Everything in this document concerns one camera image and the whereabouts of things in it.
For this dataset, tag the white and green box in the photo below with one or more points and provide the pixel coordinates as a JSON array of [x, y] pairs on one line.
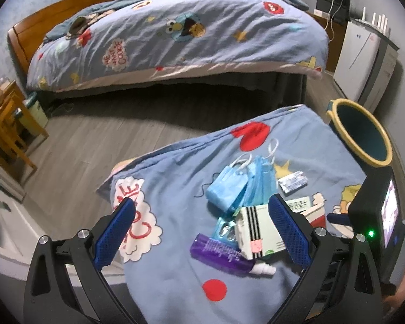
[[302, 204]]

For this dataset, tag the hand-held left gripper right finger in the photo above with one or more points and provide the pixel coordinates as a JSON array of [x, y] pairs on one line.
[[288, 233]]

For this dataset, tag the silver foil wrapper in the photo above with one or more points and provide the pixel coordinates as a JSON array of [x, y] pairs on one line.
[[292, 182]]

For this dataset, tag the blue face mask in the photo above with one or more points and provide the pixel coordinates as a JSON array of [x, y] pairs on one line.
[[261, 179], [226, 189]]

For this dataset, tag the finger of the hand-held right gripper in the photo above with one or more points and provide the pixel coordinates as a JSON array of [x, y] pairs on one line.
[[337, 218]]

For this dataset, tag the small white waste bin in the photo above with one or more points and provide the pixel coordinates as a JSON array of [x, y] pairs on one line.
[[33, 109]]

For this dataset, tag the printed blue cushion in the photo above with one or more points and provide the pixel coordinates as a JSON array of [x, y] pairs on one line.
[[189, 162]]

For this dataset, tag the white router with antennas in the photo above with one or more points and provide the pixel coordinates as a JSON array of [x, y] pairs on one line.
[[371, 24]]

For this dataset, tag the pill blister pack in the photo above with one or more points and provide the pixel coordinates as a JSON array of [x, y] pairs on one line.
[[226, 229]]

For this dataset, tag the wooden cabinet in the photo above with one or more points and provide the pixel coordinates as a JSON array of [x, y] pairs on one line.
[[334, 40]]

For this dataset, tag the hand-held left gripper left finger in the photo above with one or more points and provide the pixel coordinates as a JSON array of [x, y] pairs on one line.
[[116, 233]]

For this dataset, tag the printed blue duvet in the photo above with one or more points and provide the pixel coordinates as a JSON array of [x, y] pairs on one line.
[[222, 50]]

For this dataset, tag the wooden bed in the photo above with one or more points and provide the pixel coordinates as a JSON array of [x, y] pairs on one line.
[[47, 17]]

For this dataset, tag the teal bin with yellow rim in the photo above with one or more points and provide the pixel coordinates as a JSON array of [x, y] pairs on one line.
[[357, 131]]

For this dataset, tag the purple spray bottle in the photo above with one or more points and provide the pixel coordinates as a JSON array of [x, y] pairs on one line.
[[219, 251]]

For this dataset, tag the wooden stool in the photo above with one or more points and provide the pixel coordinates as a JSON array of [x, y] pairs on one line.
[[6, 114]]

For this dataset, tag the white air purifier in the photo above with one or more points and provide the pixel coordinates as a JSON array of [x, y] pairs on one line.
[[357, 57]]

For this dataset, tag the white box with black stripes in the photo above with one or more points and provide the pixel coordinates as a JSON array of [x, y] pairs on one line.
[[256, 233]]

